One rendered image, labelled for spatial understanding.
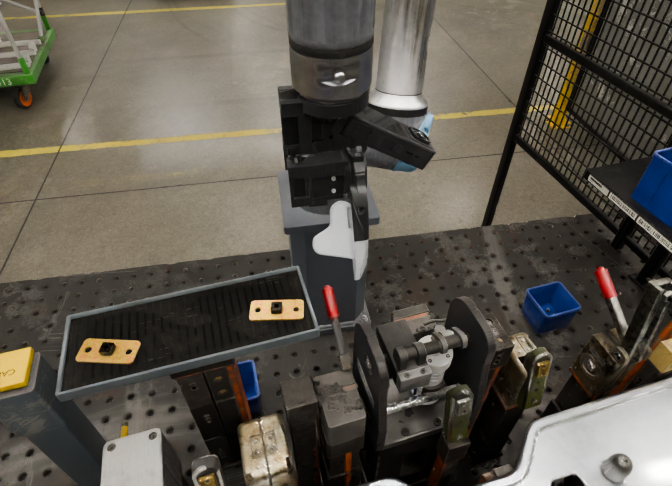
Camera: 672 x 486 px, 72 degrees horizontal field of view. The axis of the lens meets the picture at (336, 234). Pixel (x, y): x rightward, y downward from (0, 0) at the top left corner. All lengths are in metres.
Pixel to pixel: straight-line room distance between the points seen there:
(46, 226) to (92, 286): 1.54
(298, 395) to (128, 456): 0.24
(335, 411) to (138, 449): 0.28
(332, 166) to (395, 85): 0.42
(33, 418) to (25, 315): 0.72
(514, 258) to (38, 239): 2.42
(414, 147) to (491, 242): 1.11
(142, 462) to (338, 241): 0.41
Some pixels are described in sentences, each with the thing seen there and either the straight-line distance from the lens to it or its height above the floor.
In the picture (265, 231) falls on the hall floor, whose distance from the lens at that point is 2.59.
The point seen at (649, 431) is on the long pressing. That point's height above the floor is 1.00.
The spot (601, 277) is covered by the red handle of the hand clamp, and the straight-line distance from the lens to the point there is 0.93.
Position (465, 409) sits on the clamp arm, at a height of 1.08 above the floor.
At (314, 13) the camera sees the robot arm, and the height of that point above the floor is 1.63.
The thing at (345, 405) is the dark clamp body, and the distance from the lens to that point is 0.75.
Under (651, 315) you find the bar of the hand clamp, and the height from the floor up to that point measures 1.16.
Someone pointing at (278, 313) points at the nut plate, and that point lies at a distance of 0.74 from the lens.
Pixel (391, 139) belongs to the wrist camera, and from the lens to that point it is 0.48.
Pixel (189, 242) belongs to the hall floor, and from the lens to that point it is 2.62.
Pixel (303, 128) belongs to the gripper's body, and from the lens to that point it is 0.46.
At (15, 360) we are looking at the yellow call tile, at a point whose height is 1.16.
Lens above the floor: 1.75
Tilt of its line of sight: 43 degrees down
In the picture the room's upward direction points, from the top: straight up
